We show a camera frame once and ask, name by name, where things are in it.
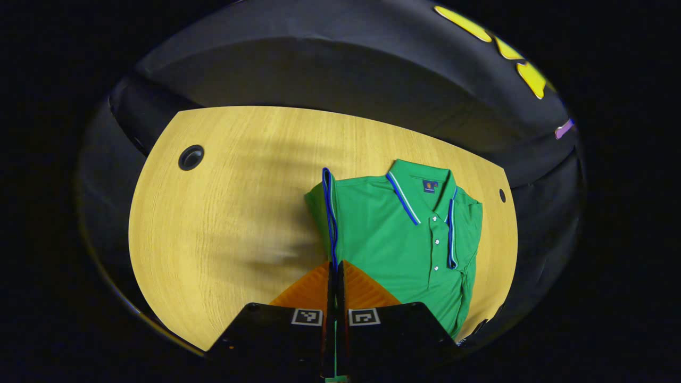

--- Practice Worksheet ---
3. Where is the green T-shirt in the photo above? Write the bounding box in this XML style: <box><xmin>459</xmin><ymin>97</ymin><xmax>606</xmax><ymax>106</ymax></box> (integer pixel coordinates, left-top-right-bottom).
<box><xmin>304</xmin><ymin>159</ymin><xmax>484</xmax><ymax>339</ymax></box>

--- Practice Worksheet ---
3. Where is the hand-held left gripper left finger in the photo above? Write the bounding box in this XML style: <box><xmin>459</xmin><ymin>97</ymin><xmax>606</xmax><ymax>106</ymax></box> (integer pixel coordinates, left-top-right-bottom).
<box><xmin>205</xmin><ymin>260</ymin><xmax>335</xmax><ymax>383</ymax></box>

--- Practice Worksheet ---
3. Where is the black backdrop cloth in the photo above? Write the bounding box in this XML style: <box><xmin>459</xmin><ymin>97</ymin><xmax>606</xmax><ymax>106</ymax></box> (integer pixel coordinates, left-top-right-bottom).
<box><xmin>77</xmin><ymin>0</ymin><xmax>586</xmax><ymax>346</ymax></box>

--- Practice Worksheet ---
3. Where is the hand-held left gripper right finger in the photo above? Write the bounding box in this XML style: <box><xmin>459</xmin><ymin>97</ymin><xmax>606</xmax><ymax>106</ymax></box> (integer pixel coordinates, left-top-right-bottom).
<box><xmin>336</xmin><ymin>260</ymin><xmax>463</xmax><ymax>383</ymax></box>

